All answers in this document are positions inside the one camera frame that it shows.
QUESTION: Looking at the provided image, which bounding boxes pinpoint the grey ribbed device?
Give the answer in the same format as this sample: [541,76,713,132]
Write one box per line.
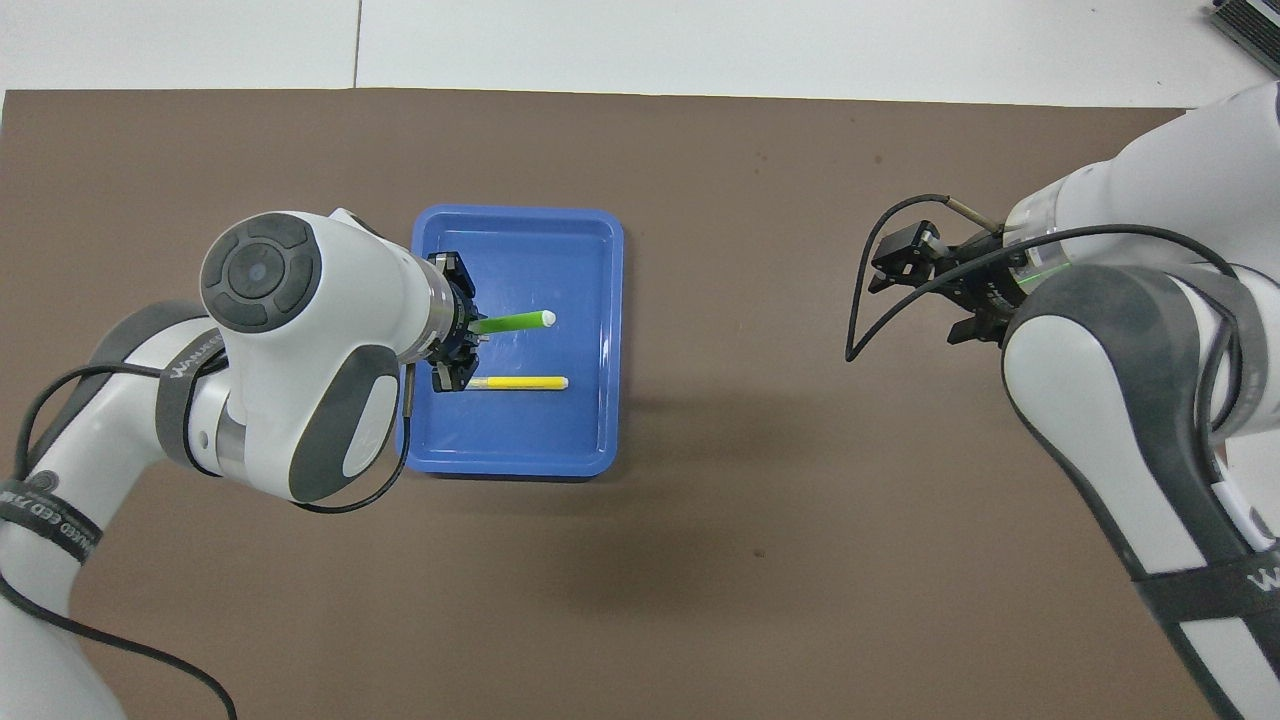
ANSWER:
[1205,0,1280,79]

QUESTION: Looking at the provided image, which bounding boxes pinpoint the green pen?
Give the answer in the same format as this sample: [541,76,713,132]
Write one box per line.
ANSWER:
[468,310,558,336]

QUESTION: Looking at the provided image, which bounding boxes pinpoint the brown table mat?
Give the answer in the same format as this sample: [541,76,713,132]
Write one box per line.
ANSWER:
[0,88,1259,720]

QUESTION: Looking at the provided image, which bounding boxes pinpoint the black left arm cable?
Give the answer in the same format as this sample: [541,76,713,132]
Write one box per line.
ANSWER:
[0,360,414,720]

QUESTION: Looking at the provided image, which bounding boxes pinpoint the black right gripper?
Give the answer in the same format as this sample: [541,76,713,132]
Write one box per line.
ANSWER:
[870,221,1041,348]

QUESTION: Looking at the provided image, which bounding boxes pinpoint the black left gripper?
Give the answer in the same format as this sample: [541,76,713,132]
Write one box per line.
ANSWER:
[430,252,484,394]

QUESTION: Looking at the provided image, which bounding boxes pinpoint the blue plastic tray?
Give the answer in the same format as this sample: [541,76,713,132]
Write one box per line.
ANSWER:
[410,205,625,479]

